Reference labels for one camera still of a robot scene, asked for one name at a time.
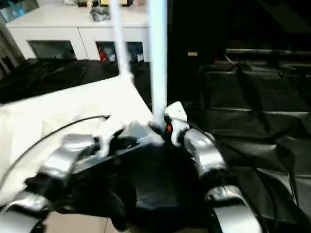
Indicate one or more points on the red bottle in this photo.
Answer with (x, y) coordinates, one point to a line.
(101, 52)

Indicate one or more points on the white plastic table leg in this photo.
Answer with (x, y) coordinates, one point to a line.
(158, 58)
(121, 39)

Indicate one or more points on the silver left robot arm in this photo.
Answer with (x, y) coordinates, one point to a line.
(53, 170)

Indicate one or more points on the black work mat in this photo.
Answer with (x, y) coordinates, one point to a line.
(257, 126)

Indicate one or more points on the white cabinet with glass doors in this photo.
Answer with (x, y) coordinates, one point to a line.
(58, 26)

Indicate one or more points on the small tan label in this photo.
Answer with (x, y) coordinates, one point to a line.
(192, 54)

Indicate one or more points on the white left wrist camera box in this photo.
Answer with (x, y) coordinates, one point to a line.
(109, 133)

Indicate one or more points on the dark low shelf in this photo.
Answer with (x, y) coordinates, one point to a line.
(269, 54)

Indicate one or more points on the black crumpled bag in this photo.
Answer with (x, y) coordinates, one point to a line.
(99, 14)

